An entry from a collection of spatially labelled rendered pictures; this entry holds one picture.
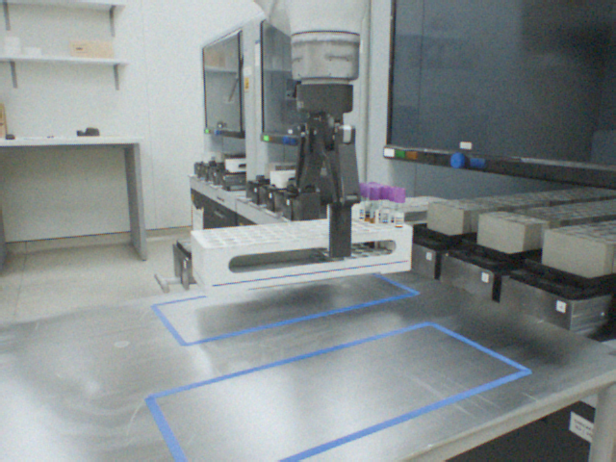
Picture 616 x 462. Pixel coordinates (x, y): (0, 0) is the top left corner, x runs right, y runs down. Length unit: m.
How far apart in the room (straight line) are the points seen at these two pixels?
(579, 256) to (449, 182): 0.59
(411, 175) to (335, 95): 0.70
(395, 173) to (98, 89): 3.47
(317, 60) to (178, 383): 0.41
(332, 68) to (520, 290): 0.47
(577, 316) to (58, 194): 4.10
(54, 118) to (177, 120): 0.94
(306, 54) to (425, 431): 0.45
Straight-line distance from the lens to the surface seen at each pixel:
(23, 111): 4.50
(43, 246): 4.61
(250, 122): 2.22
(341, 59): 0.68
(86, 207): 4.56
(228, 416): 0.47
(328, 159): 0.68
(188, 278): 0.99
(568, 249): 0.93
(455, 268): 1.00
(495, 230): 1.03
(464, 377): 0.54
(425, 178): 1.38
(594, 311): 0.89
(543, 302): 0.88
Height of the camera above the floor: 1.07
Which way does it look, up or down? 13 degrees down
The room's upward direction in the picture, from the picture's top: straight up
